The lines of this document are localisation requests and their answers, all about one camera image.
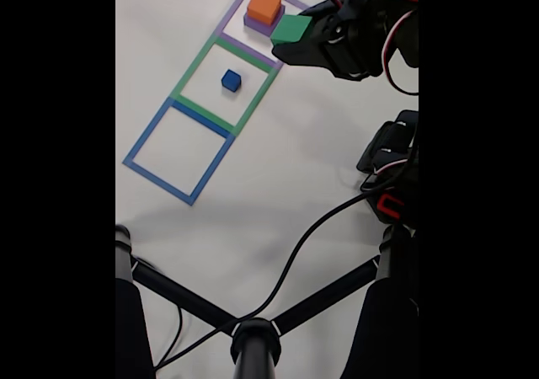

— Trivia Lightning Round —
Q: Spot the blue square frame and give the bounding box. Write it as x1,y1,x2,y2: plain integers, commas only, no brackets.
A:
121,96,237,206

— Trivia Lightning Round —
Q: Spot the purple square frame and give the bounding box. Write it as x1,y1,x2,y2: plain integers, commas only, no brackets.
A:
215,0,312,71

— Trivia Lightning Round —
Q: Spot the thick black camera cable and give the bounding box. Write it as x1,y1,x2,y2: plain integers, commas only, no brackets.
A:
152,192,374,371

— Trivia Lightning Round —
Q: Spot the orange cube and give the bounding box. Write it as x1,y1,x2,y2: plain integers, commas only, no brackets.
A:
246,0,283,23

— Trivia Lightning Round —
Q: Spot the red table clamp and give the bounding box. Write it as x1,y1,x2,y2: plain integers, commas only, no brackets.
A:
376,193,406,221

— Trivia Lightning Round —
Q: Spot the green cube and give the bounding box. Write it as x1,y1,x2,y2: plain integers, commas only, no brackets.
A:
269,13,313,45

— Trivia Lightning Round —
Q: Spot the large purple cube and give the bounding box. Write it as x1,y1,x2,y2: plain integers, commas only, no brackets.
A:
243,3,286,38

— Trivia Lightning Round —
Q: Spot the black tripod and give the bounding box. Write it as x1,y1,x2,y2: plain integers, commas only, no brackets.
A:
115,223,419,379

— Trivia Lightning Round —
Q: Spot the small blue cube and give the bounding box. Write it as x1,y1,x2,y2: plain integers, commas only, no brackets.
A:
221,69,242,92

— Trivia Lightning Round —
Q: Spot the green square frame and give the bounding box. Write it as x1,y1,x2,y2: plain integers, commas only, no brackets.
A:
170,33,279,138

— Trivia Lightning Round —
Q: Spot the thin black cable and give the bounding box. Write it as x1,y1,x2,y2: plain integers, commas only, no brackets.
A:
153,305,184,366

